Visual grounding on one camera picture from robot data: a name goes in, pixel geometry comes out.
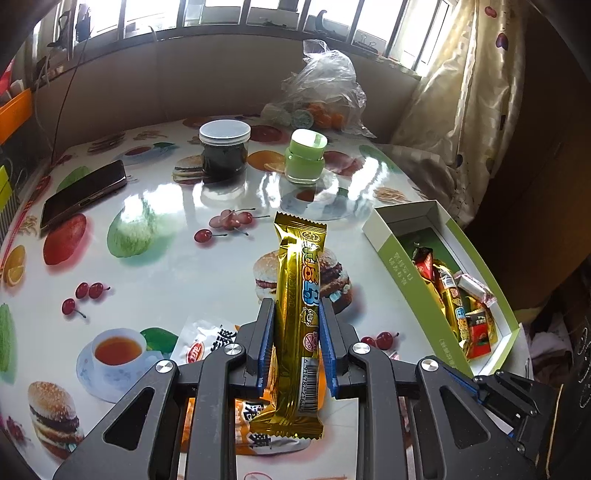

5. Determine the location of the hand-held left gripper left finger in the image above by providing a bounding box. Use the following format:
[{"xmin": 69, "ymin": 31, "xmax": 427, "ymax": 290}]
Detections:
[{"xmin": 53, "ymin": 298, "xmax": 278, "ymax": 480}]

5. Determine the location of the long gold snack bar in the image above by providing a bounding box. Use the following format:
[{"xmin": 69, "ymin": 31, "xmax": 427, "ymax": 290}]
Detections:
[
  {"xmin": 252, "ymin": 211, "xmax": 328, "ymax": 439},
  {"xmin": 434, "ymin": 264, "xmax": 468, "ymax": 344}
]

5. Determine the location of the white packet with black characters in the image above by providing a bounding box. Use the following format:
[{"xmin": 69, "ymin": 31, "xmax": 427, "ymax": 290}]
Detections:
[
  {"xmin": 235, "ymin": 398, "xmax": 311, "ymax": 459},
  {"xmin": 174, "ymin": 318, "xmax": 242, "ymax": 366}
]

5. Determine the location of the yellow-green box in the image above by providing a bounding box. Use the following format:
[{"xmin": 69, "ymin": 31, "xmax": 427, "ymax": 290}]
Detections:
[{"xmin": 0, "ymin": 164, "xmax": 12, "ymax": 213}]

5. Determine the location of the dark patterned panel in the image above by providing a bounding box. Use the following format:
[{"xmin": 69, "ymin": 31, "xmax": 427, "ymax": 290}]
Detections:
[{"xmin": 570, "ymin": 318, "xmax": 591, "ymax": 421}]

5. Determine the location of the tangerine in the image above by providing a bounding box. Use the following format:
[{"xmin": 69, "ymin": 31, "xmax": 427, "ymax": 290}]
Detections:
[{"xmin": 310, "ymin": 104, "xmax": 347, "ymax": 131}]

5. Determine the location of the clear plastic bag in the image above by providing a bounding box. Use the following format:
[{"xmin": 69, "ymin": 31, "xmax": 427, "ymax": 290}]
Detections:
[{"xmin": 263, "ymin": 39, "xmax": 377, "ymax": 139}]

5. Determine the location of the dark red snack packet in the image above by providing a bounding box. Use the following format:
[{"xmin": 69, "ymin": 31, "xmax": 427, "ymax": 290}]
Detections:
[{"xmin": 412, "ymin": 246, "xmax": 438, "ymax": 283}]

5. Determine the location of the pale cloth pile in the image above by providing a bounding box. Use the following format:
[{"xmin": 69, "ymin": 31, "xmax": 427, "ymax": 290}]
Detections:
[{"xmin": 529, "ymin": 316, "xmax": 575, "ymax": 363}]

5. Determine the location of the window with metal frame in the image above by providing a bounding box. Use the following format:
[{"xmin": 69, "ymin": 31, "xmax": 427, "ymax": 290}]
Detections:
[{"xmin": 28, "ymin": 0, "xmax": 455, "ymax": 75}]

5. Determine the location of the brown wooden cabinet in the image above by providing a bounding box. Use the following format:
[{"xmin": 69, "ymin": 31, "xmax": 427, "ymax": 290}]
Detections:
[{"xmin": 462, "ymin": 28, "xmax": 591, "ymax": 319}]

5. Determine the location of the beige patterned curtain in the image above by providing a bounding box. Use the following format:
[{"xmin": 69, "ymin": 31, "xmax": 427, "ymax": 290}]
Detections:
[{"xmin": 392, "ymin": 0, "xmax": 527, "ymax": 204}]

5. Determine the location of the dark cable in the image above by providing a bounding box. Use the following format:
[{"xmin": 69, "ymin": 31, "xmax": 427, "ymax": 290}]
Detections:
[{"xmin": 50, "ymin": 28, "xmax": 92, "ymax": 163}]

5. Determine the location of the clear jar with white lid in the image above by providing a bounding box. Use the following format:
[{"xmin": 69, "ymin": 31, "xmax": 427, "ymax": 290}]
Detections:
[{"xmin": 199, "ymin": 119, "xmax": 251, "ymax": 184}]

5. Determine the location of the printed plastic tablecloth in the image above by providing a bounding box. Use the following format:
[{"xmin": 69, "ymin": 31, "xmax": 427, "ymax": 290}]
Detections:
[{"xmin": 0, "ymin": 114, "xmax": 532, "ymax": 480}]

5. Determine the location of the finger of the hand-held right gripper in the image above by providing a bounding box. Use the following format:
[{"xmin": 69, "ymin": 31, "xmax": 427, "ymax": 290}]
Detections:
[{"xmin": 462, "ymin": 369, "xmax": 542, "ymax": 418}]

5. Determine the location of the small green jar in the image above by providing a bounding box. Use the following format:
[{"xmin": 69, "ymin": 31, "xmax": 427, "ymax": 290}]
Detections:
[{"xmin": 284, "ymin": 128, "xmax": 328, "ymax": 185}]

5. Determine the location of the green and white cardboard box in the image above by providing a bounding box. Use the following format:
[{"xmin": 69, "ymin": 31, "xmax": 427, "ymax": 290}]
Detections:
[{"xmin": 361, "ymin": 200, "xmax": 522, "ymax": 377}]

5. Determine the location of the beige cloth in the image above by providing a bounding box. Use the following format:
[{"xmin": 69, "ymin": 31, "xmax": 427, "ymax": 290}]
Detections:
[{"xmin": 376, "ymin": 141, "xmax": 467, "ymax": 227}]

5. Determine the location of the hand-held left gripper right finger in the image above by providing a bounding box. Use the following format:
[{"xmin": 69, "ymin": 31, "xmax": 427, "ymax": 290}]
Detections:
[{"xmin": 318, "ymin": 298, "xmax": 541, "ymax": 480}]

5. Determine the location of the black smartphone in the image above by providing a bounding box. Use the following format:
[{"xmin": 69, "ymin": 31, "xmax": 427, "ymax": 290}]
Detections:
[{"xmin": 39, "ymin": 160, "xmax": 127, "ymax": 230}]

